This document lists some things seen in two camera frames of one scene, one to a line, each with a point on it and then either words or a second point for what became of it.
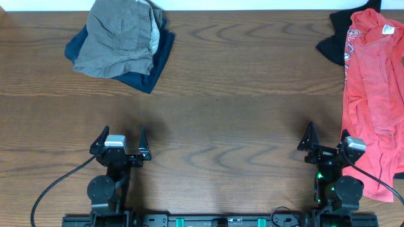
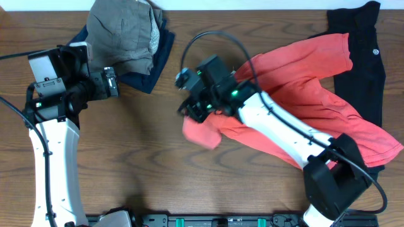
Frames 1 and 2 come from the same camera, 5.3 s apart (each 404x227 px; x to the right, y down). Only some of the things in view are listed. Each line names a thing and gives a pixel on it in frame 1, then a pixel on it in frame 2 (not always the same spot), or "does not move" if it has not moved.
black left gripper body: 118,157 to 110,82
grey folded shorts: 121,37 does not move
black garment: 333,47 to 363,87
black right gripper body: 322,154 to 201,108
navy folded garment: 144,82 does not move
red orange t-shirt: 373,104 to 295,78
